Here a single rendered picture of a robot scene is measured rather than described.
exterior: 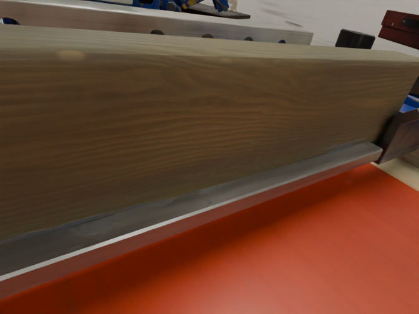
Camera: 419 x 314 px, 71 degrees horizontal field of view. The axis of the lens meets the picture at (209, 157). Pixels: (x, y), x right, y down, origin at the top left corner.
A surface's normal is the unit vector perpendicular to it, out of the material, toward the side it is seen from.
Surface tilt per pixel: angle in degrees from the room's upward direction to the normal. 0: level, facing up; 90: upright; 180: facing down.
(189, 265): 0
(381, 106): 90
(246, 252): 0
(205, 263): 0
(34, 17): 90
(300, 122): 90
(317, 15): 90
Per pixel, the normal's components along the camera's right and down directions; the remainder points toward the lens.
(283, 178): 0.18, -0.84
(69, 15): 0.57, 0.51
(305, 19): -0.80, 0.18
